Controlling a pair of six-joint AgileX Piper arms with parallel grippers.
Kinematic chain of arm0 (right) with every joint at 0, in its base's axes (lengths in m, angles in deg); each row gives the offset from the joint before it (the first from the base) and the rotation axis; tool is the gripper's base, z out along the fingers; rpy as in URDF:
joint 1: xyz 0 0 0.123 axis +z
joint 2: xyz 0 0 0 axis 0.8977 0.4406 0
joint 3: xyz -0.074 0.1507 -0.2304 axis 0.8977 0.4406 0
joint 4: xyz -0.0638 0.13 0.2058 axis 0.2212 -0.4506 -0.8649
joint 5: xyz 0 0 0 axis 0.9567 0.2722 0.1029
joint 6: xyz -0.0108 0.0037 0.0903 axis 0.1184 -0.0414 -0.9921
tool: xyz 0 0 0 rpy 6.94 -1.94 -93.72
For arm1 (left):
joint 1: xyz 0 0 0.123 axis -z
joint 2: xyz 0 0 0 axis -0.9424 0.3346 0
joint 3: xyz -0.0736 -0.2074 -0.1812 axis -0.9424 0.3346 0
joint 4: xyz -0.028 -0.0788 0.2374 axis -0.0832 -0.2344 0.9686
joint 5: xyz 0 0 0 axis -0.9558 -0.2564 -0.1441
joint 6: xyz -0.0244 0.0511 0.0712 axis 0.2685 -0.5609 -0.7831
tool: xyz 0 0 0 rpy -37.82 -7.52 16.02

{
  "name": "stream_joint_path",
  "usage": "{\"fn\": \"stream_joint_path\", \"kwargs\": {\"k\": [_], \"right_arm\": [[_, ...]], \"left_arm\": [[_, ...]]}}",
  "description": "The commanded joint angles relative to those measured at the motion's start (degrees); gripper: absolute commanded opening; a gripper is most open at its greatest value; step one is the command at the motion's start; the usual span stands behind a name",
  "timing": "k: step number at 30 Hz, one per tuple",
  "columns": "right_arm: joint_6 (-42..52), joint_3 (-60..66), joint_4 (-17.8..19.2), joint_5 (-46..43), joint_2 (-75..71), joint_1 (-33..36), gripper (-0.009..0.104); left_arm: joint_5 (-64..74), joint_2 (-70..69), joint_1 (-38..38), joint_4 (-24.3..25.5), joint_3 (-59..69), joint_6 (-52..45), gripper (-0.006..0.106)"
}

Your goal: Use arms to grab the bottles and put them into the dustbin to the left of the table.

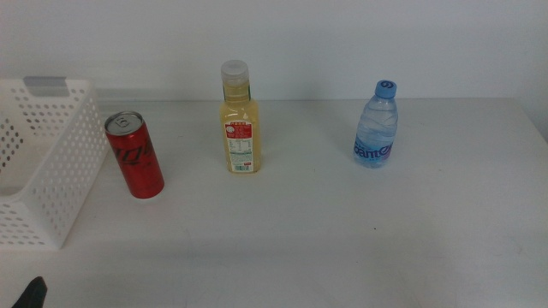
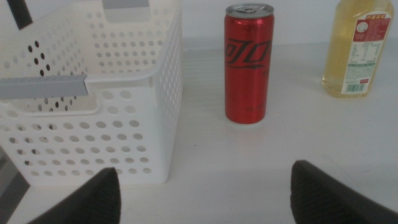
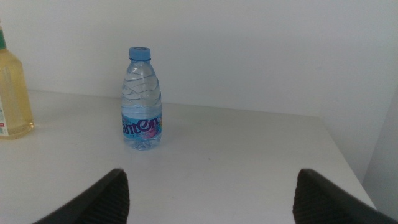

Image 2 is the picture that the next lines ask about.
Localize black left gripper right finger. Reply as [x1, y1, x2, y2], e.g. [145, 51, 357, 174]
[290, 159, 398, 224]

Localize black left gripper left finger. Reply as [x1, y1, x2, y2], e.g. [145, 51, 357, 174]
[26, 167, 122, 224]

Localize red cola can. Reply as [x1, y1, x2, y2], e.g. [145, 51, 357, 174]
[224, 2, 275, 126]

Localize yellow juice bottle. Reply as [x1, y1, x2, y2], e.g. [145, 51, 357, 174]
[322, 0, 395, 99]

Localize white perforated plastic basket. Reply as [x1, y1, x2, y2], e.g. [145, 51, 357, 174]
[0, 0, 184, 187]

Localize black bar behind basket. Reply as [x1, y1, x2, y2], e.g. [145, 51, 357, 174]
[6, 0, 34, 30]

